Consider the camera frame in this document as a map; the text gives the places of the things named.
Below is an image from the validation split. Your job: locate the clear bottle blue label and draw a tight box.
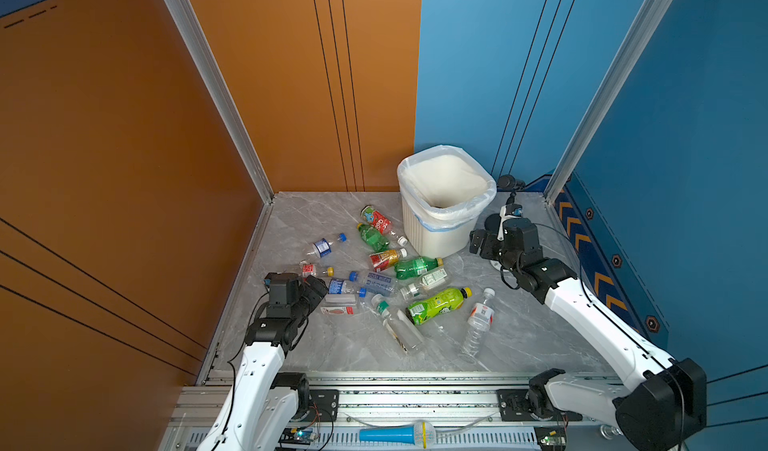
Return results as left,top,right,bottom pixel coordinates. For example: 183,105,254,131
328,278,367,298

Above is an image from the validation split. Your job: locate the clear cola bottle yellow cap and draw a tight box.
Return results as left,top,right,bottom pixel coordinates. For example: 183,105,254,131
298,262,335,278

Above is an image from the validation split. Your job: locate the small clear white-label bottle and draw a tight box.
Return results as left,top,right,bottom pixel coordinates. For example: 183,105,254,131
399,267,449,302

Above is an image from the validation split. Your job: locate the clear bottle red label white cap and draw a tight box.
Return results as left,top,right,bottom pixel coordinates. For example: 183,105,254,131
460,288,496,363

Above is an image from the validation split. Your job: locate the bright lime green bottle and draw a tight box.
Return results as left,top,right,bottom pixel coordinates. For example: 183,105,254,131
406,287,473,326

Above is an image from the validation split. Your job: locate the clear bottle green cap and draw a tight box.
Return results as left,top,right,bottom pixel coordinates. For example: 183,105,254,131
371,294,424,354

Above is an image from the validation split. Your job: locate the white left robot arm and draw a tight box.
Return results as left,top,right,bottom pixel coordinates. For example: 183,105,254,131
198,273,328,450

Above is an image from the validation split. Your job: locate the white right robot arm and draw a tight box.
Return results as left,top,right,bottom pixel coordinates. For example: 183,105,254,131
469,215,707,450

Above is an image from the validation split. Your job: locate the white plastic waste bin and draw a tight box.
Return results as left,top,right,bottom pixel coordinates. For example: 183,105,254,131
397,145,497,258

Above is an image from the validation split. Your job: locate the clear bottle blue cap far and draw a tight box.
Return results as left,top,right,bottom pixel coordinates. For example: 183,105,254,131
304,233,348,259

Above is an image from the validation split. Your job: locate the clear soda water bottle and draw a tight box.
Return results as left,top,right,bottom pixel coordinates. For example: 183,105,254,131
349,271,396,296

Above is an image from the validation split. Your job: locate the red yellow label bottle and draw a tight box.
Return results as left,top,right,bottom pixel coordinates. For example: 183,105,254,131
369,248,408,272

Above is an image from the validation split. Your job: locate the dark green soda bottle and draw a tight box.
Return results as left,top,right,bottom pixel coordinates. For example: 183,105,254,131
357,223,390,253

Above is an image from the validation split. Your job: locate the green bottle yellow cap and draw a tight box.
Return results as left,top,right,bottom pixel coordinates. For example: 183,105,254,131
394,256,443,281

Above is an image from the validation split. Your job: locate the red cartoon label bottle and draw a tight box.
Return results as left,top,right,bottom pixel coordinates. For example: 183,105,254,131
361,205,409,247

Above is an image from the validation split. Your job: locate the left green circuit board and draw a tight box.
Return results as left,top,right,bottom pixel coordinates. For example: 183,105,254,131
279,427,319,446

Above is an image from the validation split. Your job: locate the green circuit board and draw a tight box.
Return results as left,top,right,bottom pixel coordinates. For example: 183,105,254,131
535,428,567,451
279,427,319,446

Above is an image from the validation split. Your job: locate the blue handheld microphone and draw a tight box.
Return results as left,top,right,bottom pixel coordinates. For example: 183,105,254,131
359,421,437,449

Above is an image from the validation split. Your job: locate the right green circuit board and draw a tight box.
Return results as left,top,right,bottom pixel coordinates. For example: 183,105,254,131
535,428,567,451

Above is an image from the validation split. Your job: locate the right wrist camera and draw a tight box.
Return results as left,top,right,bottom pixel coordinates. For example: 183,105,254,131
497,203,522,241

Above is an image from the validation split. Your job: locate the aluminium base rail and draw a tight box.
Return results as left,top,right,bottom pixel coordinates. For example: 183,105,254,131
157,369,625,451

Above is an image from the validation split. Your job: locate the aluminium corner post right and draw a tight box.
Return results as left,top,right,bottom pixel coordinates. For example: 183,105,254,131
544,0,674,205

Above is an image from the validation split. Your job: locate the aluminium corner post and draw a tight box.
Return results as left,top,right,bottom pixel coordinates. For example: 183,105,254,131
544,0,674,205
163,0,274,205

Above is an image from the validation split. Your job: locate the aluminium corner post left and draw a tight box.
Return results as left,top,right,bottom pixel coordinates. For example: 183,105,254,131
163,0,274,205

